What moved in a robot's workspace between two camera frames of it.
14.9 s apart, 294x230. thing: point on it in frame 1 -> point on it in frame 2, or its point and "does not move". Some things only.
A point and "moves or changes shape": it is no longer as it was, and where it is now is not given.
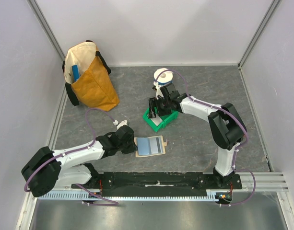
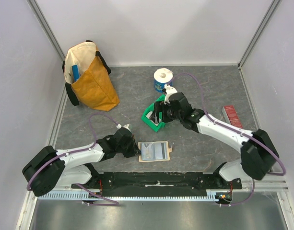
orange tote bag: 94,87 does not move
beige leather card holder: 150,146 moves or changes shape
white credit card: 156,144 -> 160,150
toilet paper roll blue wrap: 165,78 does not move
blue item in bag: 76,73 does not move
